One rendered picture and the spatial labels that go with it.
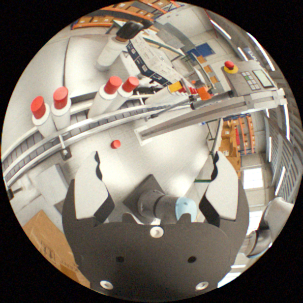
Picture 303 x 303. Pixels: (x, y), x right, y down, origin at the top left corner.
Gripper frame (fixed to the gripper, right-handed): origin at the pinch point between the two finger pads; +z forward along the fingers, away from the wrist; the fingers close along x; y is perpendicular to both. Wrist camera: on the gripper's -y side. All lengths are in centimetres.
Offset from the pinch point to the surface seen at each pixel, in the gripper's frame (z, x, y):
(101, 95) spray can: 13.8, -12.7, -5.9
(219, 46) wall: 617, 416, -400
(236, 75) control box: 19.1, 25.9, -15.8
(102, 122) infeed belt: 25.2, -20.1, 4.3
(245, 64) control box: 18.7, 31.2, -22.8
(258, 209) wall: 49, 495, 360
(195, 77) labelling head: 62, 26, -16
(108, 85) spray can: 12.6, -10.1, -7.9
